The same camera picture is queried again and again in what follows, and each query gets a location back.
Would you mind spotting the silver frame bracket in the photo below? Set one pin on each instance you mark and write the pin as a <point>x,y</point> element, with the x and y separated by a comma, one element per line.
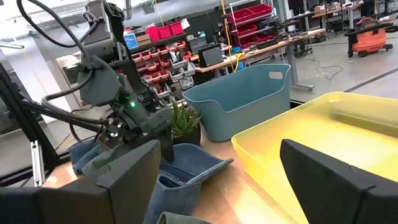
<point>38,165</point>

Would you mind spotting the orange shop vacuum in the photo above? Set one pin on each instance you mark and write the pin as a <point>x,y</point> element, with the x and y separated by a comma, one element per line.
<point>370,39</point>

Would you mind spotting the dark green cap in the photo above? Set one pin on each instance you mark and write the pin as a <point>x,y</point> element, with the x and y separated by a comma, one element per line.
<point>180,219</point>
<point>96,166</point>

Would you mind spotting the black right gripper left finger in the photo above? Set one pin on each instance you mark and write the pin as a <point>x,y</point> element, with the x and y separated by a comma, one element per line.
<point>124,186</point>

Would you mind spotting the blue sign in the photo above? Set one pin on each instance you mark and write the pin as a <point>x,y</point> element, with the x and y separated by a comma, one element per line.
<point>130,41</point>

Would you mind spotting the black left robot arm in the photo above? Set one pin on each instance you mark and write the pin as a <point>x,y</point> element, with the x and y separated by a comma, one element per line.
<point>99,84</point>

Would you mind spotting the parts shelf with small bins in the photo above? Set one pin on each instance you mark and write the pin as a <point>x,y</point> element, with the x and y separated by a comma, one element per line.
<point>155,65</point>

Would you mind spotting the potted succulent plant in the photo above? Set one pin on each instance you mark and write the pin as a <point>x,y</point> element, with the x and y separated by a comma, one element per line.
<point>186,137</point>

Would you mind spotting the cardboard box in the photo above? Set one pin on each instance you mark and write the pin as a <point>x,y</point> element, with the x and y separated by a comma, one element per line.
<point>143,40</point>

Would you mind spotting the long wooden workbench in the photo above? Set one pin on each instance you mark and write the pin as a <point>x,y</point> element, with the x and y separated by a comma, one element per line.
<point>280,43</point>

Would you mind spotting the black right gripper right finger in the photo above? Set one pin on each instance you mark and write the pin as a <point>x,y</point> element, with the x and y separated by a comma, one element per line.
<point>335,199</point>

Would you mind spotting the metal rack with red bins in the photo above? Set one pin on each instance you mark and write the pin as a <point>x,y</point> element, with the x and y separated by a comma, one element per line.
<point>248,15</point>

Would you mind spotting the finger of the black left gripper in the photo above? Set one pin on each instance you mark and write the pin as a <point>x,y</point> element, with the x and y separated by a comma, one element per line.
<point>168,146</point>
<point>112,137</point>

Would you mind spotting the yellow translucent plastic bin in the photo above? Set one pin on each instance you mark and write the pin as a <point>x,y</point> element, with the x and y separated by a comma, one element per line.
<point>311,124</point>

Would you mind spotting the black equipment box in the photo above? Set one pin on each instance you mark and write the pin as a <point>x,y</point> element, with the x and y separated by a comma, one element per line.
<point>211,56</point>

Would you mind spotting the wooden desk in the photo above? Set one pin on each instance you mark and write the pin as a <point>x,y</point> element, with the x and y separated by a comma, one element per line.
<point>329,11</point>

